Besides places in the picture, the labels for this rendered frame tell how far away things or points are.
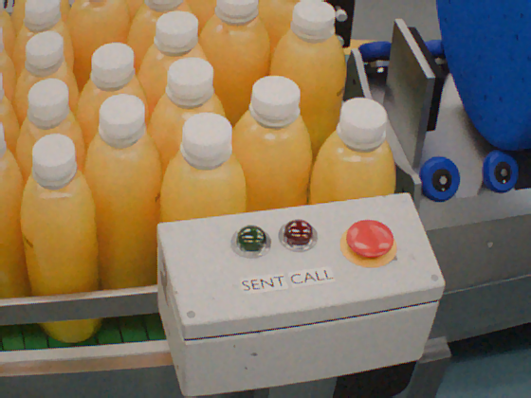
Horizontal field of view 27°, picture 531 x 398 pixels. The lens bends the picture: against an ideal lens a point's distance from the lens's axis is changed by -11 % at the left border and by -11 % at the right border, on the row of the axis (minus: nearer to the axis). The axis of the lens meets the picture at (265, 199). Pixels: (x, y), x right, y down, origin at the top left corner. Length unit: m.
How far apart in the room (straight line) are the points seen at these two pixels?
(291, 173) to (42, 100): 0.23
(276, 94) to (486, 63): 0.29
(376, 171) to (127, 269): 0.24
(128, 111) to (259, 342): 0.22
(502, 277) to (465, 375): 0.97
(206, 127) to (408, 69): 0.30
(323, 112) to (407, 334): 0.29
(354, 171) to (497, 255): 0.31
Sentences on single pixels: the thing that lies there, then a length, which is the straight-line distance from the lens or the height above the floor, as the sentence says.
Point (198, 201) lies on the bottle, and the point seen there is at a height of 1.07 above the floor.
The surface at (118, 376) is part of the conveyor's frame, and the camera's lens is 1.06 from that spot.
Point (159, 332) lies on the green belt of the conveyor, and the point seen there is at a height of 0.90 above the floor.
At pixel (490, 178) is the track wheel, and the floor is 0.96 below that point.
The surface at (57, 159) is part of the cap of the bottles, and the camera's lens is 0.92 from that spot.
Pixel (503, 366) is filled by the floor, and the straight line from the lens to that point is 2.25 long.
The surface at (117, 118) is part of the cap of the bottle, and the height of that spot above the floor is 1.12.
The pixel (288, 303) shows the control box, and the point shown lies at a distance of 0.84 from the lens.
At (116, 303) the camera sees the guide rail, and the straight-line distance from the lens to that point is 1.01.
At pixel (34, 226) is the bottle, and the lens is 0.95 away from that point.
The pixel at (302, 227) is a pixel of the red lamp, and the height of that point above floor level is 1.11.
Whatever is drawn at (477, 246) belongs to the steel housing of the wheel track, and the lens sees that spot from 1.22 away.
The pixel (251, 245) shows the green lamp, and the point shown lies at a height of 1.11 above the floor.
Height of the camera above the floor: 1.75
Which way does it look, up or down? 45 degrees down
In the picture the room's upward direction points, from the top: 6 degrees clockwise
